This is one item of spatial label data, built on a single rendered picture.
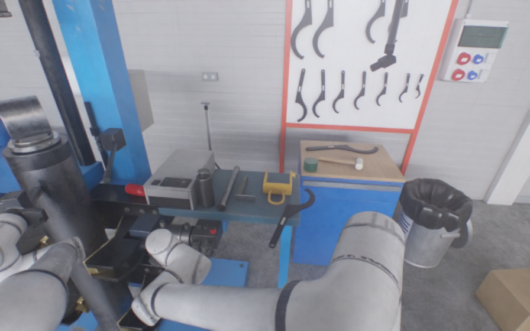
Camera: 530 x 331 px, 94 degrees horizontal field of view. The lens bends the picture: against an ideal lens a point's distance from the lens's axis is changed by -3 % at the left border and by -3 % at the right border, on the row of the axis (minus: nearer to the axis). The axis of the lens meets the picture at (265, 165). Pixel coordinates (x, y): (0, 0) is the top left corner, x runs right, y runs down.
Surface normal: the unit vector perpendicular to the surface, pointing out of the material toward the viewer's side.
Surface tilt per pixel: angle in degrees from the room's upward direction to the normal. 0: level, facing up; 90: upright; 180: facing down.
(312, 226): 90
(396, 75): 90
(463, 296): 0
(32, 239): 0
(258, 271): 0
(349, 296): 19
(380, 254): 13
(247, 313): 49
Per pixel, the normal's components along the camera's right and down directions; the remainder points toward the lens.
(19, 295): 0.47, -0.87
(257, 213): 0.01, -0.87
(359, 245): -0.27, -0.90
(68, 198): 0.83, 0.29
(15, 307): 0.62, -0.75
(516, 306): -1.00, 0.00
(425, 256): -0.34, 0.51
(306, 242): -0.11, 0.50
